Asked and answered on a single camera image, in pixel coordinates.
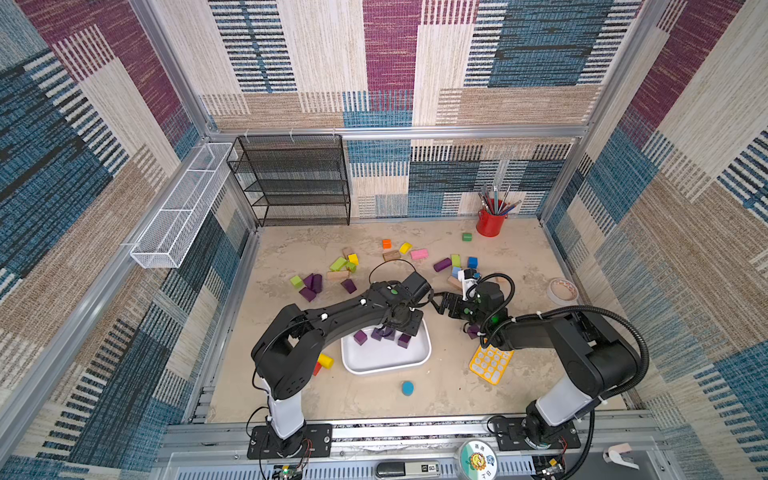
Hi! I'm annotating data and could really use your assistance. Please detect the purple cube cluster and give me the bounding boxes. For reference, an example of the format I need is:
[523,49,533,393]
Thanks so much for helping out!
[397,334,412,349]

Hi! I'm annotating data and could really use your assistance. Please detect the small purple cube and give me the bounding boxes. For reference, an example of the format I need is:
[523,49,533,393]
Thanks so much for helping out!
[353,330,368,346]

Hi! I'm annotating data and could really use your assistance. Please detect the purple wedge block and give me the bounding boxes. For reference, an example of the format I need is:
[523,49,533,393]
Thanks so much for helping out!
[341,279,357,294]

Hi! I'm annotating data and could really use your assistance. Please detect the long purple brick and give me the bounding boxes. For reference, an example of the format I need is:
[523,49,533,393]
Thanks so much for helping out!
[299,287,316,302]

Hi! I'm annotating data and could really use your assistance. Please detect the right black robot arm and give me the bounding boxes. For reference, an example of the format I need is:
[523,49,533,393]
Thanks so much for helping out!
[429,273,650,449]

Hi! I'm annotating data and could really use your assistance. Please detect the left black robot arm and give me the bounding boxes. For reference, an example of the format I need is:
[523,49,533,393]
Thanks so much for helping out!
[251,272,434,441]

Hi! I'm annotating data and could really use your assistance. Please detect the white plastic storage bin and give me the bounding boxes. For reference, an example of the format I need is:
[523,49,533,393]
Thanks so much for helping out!
[340,320,432,376]

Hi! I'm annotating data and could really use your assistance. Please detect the yellow calculator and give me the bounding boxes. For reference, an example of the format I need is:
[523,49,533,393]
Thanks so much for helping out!
[469,346,514,385]

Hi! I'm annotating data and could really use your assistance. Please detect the brown wooden brick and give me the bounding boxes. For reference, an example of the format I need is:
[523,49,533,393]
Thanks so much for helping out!
[382,250,402,262]

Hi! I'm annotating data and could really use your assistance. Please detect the pink brick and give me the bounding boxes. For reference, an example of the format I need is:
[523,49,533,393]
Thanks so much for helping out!
[410,249,429,260]

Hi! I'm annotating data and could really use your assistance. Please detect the blue round block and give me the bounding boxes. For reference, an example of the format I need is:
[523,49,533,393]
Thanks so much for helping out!
[401,381,415,396]

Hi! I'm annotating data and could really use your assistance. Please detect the roll of tape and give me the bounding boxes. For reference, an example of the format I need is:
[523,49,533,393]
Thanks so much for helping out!
[546,278,579,306]

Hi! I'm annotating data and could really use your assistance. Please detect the red pen cup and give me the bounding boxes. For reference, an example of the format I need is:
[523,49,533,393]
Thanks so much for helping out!
[476,209,507,238]

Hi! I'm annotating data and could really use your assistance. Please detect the long natural wood brick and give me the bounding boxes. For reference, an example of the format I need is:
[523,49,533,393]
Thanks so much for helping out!
[325,270,351,282]

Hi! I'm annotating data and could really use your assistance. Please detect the lime green brick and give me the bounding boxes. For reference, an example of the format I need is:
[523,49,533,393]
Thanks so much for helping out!
[330,257,348,272]

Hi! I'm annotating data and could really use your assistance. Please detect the yellow cylinder block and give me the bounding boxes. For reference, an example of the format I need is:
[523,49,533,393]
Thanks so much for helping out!
[317,354,334,369]

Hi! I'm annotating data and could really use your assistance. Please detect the lime green cube left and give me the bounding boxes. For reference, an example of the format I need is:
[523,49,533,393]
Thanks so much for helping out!
[290,275,305,290]

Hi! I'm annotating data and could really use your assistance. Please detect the round green sticker badge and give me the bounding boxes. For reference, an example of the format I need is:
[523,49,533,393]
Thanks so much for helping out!
[454,439,498,480]

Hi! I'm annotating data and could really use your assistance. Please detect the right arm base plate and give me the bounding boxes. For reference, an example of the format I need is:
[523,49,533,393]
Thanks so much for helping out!
[486,415,582,452]

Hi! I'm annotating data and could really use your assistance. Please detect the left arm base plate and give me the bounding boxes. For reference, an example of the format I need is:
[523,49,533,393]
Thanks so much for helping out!
[247,423,333,460]

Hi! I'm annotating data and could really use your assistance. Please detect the black wire shelf rack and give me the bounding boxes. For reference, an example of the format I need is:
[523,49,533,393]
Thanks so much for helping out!
[228,135,351,227]

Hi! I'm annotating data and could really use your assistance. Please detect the white mesh wall basket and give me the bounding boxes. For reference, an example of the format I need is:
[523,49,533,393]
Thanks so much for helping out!
[130,143,233,269]

